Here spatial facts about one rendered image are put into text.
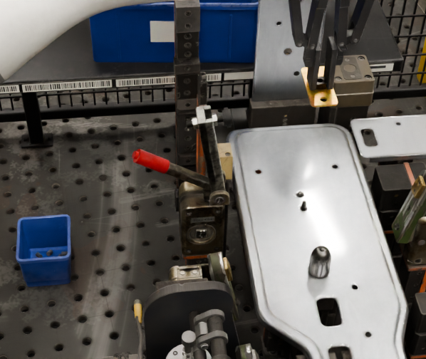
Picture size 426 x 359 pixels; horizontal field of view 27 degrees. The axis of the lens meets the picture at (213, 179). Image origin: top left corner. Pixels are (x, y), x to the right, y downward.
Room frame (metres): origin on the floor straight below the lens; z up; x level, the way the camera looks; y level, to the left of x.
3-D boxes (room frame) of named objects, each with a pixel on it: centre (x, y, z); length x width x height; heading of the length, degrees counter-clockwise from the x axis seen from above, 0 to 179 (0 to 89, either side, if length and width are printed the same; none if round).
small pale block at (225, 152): (1.04, -0.01, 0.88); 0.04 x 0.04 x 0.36; 8
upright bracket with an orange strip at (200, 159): (1.05, 0.02, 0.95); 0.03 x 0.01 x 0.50; 8
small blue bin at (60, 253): (1.08, 0.31, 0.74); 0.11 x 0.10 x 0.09; 8
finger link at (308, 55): (0.97, -0.12, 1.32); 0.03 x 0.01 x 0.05; 98
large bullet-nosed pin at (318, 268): (0.85, -0.16, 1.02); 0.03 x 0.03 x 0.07
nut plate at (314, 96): (0.98, -0.15, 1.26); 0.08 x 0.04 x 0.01; 8
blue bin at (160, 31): (1.38, 0.08, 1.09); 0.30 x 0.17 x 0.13; 92
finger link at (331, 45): (0.98, -0.16, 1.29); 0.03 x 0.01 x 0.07; 8
